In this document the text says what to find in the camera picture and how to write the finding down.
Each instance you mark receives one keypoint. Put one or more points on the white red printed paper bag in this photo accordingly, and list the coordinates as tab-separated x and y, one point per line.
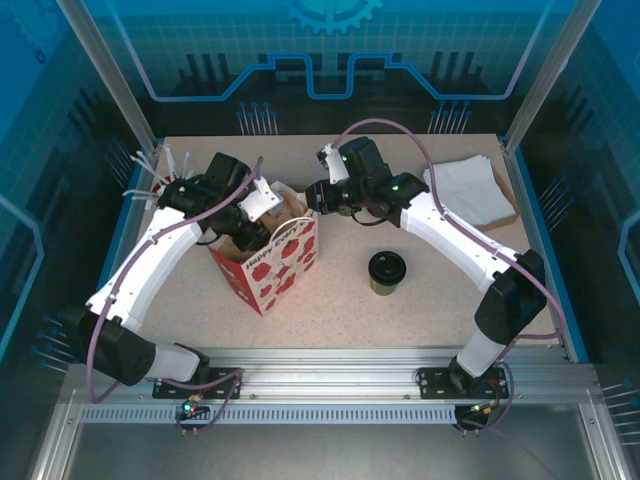
285	280

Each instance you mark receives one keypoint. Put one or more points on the black plastic cup lid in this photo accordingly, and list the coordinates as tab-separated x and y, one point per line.
387	267

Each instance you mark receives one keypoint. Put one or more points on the green white paper cup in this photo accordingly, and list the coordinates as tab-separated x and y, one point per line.
385	290
345	213

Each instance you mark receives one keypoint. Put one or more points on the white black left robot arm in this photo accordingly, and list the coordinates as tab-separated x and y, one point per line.
150	260

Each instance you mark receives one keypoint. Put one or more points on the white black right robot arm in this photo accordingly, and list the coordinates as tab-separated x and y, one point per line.
450	230

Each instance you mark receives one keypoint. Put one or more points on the white wrapped straw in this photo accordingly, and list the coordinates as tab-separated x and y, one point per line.
169	160
140	194
186	165
150	204
142	162

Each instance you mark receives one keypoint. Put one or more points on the white paper napkin stack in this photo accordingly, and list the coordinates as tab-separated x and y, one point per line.
470	190

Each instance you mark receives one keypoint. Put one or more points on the blue table border strip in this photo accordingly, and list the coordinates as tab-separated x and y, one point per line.
115	250
551	250

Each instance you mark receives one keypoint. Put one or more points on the brown cardboard tray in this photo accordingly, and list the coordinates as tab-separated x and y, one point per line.
500	223

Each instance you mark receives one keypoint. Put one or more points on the small circuit board with LEDs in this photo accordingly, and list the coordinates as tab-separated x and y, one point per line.
192	407
482	410

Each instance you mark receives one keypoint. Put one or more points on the grey metal base sheet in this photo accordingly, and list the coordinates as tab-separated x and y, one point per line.
325	455

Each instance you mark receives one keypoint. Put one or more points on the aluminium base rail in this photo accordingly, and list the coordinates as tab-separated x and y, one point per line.
325	370

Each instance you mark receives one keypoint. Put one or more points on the short aluminium frame post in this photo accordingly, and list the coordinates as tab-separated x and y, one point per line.
52	445
607	445

